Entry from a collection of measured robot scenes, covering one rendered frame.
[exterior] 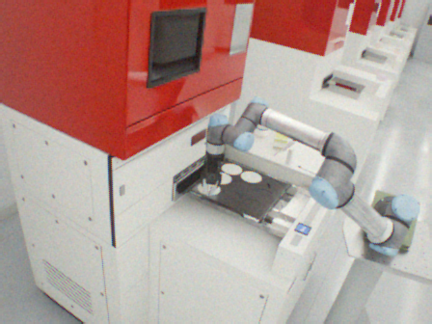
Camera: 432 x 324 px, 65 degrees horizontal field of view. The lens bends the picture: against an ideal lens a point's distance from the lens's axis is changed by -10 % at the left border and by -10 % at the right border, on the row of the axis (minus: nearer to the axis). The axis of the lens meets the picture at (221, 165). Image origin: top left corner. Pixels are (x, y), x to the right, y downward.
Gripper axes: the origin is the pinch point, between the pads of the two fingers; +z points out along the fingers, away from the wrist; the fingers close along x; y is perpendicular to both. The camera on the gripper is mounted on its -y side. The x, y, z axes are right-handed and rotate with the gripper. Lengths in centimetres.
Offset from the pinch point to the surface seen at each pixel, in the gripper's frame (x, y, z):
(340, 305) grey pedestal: -77, -9, 57
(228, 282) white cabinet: -10.6, -32.2, 18.9
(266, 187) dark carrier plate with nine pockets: -26.8, 12.9, 1.7
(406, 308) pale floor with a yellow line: -145, 18, 92
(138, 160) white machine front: 27.2, -18.9, -23.9
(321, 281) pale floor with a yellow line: -87, 40, 92
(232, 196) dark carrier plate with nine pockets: -10.7, 3.0, 1.7
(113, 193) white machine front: 33.8, -30.0, -16.4
